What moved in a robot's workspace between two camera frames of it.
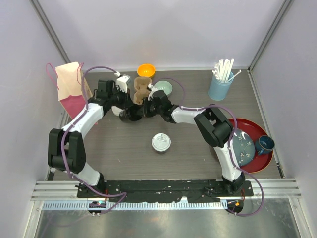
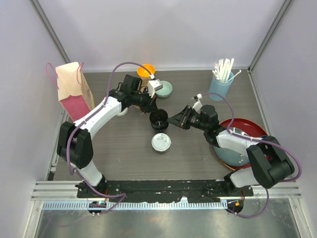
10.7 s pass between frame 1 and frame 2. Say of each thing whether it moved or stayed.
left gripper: moved
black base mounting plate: stayed
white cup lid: stayed
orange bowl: stayed
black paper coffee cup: moved
